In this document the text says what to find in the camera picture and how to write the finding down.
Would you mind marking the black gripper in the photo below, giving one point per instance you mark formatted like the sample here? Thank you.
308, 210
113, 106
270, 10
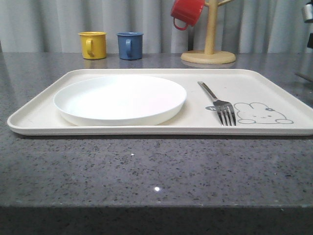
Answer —
310, 41

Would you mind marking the silver metal chopstick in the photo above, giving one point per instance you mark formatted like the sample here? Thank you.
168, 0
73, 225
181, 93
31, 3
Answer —
306, 77

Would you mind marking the silver metal fork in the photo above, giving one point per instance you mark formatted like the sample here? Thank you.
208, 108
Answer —
224, 109

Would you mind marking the white round plate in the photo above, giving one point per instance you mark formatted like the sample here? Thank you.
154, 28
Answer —
120, 100

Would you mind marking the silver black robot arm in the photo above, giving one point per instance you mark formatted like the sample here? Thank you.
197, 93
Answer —
307, 14

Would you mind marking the cream rabbit print tray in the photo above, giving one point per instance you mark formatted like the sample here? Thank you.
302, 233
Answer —
262, 107

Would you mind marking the wooden mug tree stand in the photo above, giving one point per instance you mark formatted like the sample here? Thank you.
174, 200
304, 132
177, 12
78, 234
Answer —
209, 55

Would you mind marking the red enamel mug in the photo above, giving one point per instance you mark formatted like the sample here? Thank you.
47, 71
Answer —
187, 11

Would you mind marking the blue enamel mug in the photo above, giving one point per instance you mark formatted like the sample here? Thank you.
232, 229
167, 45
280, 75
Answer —
130, 45

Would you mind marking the yellow enamel mug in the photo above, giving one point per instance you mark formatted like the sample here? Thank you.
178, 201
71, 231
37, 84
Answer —
93, 44

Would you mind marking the grey pleated curtain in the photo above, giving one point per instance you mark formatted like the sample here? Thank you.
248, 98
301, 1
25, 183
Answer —
243, 26

